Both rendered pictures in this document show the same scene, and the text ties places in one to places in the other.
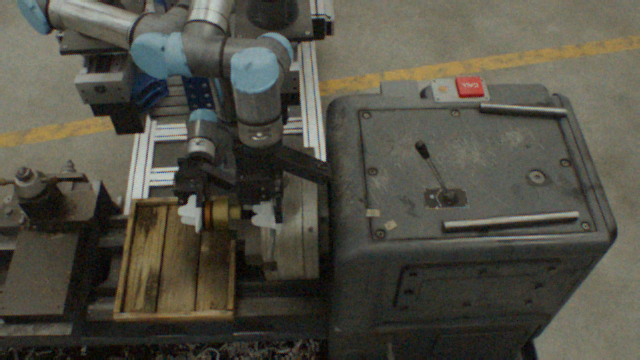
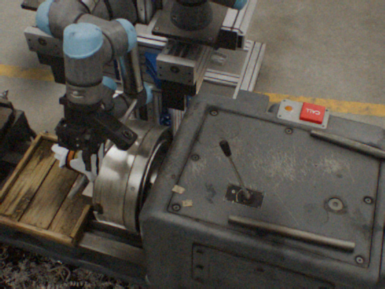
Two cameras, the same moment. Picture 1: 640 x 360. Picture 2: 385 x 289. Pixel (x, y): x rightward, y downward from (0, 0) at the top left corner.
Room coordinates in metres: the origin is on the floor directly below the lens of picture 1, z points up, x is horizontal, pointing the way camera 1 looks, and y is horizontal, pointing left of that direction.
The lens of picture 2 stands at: (0.05, -0.36, 2.27)
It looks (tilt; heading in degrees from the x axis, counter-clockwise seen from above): 52 degrees down; 20
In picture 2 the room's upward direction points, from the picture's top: 1 degrees clockwise
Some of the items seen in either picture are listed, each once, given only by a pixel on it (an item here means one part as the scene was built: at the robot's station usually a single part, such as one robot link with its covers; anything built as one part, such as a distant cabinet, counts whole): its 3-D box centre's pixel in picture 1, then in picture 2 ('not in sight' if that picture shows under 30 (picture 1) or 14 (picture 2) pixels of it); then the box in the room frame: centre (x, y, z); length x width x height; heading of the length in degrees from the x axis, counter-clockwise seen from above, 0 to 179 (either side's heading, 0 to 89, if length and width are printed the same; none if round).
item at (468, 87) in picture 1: (469, 88); (312, 113); (1.02, -0.36, 1.26); 0.06 x 0.06 x 0.02; 2
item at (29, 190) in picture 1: (28, 181); not in sight; (0.83, 0.70, 1.13); 0.08 x 0.08 x 0.03
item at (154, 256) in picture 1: (180, 256); (56, 185); (0.77, 0.37, 0.89); 0.36 x 0.30 x 0.04; 2
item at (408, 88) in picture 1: (399, 95); (250, 104); (1.01, -0.19, 1.24); 0.09 x 0.08 x 0.03; 92
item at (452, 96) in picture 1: (458, 97); (301, 119); (1.02, -0.34, 1.23); 0.13 x 0.08 x 0.05; 92
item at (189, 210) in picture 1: (190, 212); (60, 150); (0.77, 0.30, 1.10); 0.09 x 0.06 x 0.03; 2
